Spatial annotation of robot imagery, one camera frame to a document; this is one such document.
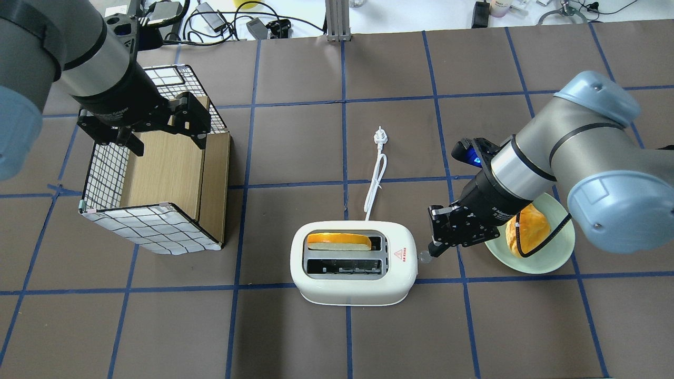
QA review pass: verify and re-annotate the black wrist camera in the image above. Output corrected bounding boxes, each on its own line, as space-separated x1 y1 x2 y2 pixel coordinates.
451 137 502 168

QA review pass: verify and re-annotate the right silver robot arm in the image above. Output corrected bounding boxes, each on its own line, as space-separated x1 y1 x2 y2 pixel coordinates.
424 71 673 257

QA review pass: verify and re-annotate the white two-slot toaster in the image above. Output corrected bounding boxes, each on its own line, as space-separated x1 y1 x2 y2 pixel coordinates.
290 221 418 306

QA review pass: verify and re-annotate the yellow bread on plate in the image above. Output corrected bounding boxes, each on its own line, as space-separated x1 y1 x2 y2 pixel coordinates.
505 204 551 257

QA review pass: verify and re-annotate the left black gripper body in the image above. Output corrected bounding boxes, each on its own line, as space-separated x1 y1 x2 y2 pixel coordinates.
72 62 170 135

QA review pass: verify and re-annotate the grid pattern storage basket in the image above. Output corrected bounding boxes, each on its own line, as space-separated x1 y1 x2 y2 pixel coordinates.
78 65 231 255

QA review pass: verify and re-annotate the light green plate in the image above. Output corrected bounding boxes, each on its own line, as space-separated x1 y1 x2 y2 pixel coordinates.
485 193 576 274

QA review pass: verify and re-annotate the black power adapter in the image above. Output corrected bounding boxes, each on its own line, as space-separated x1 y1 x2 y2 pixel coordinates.
470 1 490 29

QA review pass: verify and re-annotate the large black power brick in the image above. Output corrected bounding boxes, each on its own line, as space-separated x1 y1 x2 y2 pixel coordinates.
140 1 190 28

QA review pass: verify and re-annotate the yellow bread slice in toaster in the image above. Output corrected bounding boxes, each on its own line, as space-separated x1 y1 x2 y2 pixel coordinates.
306 232 372 251

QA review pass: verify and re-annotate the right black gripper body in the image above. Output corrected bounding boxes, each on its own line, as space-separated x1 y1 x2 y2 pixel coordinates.
450 168 530 247

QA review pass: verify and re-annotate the white power cord with plug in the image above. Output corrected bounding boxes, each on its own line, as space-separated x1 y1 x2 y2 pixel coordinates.
364 126 391 222

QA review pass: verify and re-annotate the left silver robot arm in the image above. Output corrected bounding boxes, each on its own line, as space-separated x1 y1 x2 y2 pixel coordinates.
1 1 211 180

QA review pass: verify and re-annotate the aluminium frame post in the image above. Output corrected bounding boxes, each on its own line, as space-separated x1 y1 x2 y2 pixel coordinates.
325 0 352 42

